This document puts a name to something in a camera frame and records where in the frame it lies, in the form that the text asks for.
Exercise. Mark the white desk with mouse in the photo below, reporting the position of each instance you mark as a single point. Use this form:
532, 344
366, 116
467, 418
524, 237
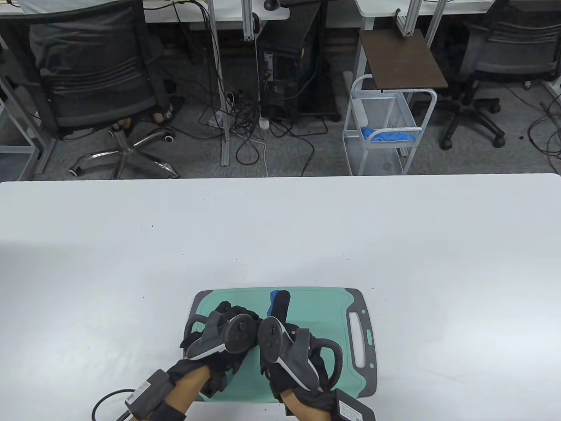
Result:
184, 13

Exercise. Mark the black mesh chair chrome base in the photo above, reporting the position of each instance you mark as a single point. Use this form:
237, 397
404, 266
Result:
87, 66

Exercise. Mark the white metal frame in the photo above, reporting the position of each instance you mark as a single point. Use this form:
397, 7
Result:
26, 136

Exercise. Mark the brown wooden board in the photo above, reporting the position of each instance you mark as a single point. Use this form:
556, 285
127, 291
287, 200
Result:
403, 61

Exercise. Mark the black computer tower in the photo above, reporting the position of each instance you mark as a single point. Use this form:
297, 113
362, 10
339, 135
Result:
280, 79

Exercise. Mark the person's right hand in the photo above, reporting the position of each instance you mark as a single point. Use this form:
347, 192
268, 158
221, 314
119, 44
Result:
282, 307

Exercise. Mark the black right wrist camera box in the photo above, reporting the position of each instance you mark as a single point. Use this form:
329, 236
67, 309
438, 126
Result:
355, 410

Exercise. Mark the blue cloth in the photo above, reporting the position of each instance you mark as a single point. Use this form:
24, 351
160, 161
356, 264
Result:
385, 136

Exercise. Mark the green cutting board grey rim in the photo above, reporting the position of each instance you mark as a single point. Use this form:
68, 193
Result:
324, 315

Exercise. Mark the tall aluminium profile upright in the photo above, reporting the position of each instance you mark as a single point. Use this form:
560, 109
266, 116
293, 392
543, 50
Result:
219, 66

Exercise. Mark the blue plastic scraper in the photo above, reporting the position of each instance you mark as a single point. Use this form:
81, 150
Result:
272, 302

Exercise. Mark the white power adapter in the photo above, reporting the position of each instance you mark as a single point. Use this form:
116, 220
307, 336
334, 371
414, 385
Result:
264, 123

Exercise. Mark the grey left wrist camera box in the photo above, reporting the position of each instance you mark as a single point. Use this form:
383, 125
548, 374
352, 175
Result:
149, 394

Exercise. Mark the person's right forearm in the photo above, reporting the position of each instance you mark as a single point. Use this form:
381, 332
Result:
296, 410

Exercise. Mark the person's left hand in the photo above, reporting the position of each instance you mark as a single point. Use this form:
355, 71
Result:
219, 368

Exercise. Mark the aluminium profile post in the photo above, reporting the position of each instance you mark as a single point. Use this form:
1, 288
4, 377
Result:
250, 22
410, 17
434, 22

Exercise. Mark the person's left forearm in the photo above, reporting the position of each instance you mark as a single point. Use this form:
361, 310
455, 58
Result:
184, 394

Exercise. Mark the black computer mouse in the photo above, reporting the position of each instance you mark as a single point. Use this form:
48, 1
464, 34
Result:
271, 4

